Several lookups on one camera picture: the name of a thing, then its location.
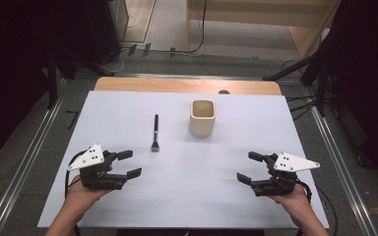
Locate dark curtain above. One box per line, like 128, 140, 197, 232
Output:
321, 0, 378, 180
0, 0, 90, 165

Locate person's right hand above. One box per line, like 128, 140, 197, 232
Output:
267, 165, 313, 217

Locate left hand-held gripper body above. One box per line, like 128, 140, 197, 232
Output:
67, 143, 129, 191

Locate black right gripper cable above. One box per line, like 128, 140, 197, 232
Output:
295, 178, 339, 236

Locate white floor cable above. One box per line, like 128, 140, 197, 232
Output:
106, 14, 141, 75

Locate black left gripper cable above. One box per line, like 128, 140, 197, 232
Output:
64, 149, 88, 199

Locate black floor cable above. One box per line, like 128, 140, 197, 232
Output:
151, 0, 209, 56

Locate person's left hand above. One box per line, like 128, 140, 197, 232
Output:
64, 165, 114, 214

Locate light wooden cabinet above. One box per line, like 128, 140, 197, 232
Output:
186, 0, 343, 60

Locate beige square cup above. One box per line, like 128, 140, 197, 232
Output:
189, 99, 218, 138

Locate metal floor rail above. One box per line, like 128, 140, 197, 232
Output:
303, 86, 378, 236
0, 78, 67, 236

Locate black makeup brush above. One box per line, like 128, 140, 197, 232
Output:
151, 113, 160, 152

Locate black metal stand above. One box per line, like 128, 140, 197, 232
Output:
263, 45, 334, 117
43, 43, 116, 110

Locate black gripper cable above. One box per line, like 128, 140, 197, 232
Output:
64, 149, 88, 199
295, 178, 339, 236

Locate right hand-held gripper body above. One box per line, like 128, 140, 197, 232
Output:
250, 151, 321, 197

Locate black equipment box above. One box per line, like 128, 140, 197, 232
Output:
84, 0, 130, 65

